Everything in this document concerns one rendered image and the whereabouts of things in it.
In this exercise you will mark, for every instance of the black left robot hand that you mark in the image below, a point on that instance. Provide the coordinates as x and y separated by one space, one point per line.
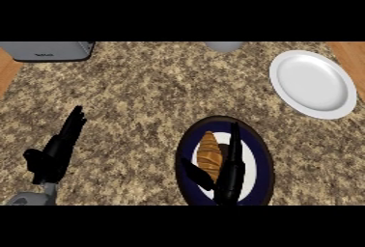
56 151

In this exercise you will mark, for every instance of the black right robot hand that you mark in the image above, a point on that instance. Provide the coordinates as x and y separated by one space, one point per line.
232 173

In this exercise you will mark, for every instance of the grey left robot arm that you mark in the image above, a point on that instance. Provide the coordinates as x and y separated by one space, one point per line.
34 196

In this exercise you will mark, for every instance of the dark blue rimmed plate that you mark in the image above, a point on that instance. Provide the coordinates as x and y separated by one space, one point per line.
255 160

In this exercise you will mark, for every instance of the golden brown croissant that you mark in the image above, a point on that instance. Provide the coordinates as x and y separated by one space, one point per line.
208 156

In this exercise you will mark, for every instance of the white plate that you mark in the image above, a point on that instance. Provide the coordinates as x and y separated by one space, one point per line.
312 84

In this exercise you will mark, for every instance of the grey toaster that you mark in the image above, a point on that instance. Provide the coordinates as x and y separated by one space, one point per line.
48 50

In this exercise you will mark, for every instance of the grey cylindrical container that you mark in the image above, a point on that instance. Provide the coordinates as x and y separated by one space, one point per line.
223 46

